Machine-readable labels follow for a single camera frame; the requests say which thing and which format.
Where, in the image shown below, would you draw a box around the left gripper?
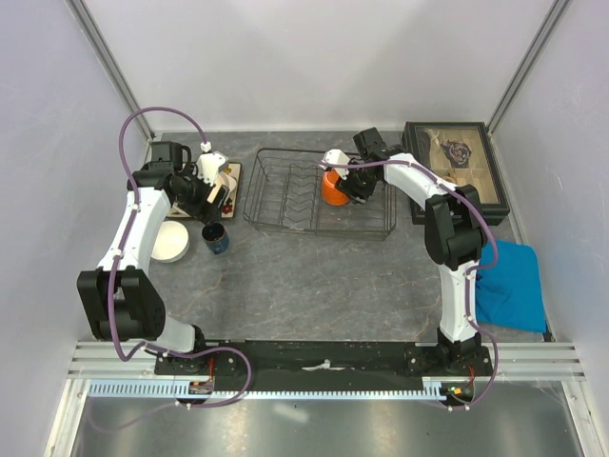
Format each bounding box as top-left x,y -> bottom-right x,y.
174,163 -> 229,226

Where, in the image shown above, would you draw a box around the blue cloth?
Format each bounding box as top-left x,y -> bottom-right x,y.
475,240 -> 547,333

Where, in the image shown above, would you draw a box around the white ribbed bowl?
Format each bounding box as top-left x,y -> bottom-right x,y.
151,221 -> 189,263

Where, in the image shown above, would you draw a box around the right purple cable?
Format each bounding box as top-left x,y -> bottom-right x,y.
318,159 -> 501,410

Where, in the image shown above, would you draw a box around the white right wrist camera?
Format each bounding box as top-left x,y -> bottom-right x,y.
321,149 -> 351,180

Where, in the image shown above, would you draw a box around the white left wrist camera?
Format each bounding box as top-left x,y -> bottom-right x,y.
196,141 -> 228,185

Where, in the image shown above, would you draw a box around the orange mug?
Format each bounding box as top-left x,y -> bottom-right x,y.
321,169 -> 350,207

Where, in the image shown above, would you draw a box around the black glass-lid jewelry box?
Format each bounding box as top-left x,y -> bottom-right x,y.
402,121 -> 510,226

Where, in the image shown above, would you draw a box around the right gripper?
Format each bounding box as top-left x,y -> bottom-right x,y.
334,159 -> 378,206

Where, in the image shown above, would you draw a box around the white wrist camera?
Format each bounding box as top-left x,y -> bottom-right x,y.
321,149 -> 351,180
196,141 -> 228,185

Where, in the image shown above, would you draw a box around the square floral plate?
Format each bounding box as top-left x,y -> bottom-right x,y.
167,162 -> 243,220

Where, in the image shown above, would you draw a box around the cream plate blue spiral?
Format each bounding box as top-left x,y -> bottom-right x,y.
223,172 -> 238,192

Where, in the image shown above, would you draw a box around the grey slotted cable duct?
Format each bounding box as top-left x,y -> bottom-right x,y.
88,379 -> 448,401

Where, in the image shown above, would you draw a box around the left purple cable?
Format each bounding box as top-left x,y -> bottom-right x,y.
88,107 -> 253,432

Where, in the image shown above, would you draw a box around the small cream plate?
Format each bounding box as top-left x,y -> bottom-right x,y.
216,171 -> 233,189

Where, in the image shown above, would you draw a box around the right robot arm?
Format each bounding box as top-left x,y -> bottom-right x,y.
322,128 -> 490,375

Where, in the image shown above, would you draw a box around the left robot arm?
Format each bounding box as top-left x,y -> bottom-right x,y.
77,141 -> 233,374

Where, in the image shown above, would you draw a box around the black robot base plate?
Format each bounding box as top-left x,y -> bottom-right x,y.
154,340 -> 493,390

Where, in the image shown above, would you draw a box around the purple cable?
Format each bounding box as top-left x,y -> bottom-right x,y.
88,107 -> 253,432
318,159 -> 501,410

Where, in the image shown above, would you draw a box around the black wire dish rack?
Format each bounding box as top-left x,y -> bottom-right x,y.
244,148 -> 397,241

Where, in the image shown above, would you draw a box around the blue mug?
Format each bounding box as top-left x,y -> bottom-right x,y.
202,223 -> 229,255

